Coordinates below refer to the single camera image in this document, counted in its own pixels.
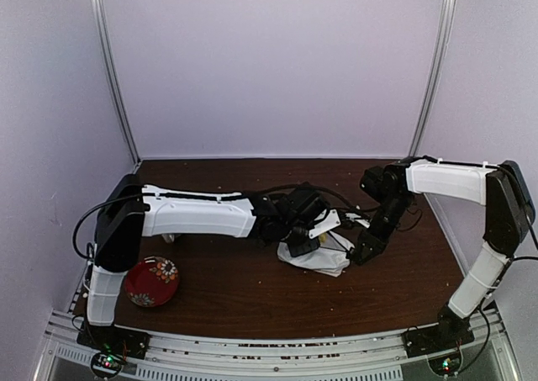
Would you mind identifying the right aluminium frame post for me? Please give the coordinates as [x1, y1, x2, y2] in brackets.
[408, 0, 457, 156]

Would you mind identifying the white drawstring pouch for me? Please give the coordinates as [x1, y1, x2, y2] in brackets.
[277, 231, 354, 278]

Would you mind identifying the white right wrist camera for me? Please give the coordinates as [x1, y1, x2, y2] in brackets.
[340, 212, 370, 230]

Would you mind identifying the aluminium front rail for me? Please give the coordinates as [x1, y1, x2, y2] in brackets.
[35, 309, 516, 381]

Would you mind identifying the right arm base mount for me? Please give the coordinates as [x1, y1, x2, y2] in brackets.
[402, 325, 475, 358]

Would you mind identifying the aluminium frame post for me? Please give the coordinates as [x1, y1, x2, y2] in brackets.
[408, 0, 457, 156]
[90, 0, 141, 167]

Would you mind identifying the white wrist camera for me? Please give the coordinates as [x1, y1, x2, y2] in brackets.
[308, 209, 340, 239]
[340, 212, 370, 230]

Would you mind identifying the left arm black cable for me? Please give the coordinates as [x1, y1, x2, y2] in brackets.
[71, 182, 379, 260]

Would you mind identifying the left aluminium frame post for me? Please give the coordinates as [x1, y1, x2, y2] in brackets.
[90, 0, 141, 167]

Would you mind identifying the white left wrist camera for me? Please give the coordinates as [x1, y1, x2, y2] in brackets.
[308, 209, 340, 239]

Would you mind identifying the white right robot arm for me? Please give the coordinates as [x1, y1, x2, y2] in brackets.
[349, 156, 536, 349]

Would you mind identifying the red floral plate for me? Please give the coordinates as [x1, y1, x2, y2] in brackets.
[124, 257, 180, 308]

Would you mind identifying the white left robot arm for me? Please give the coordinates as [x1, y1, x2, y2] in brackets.
[86, 174, 330, 351]

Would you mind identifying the floral mug yellow inside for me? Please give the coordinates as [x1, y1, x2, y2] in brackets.
[162, 234, 181, 244]

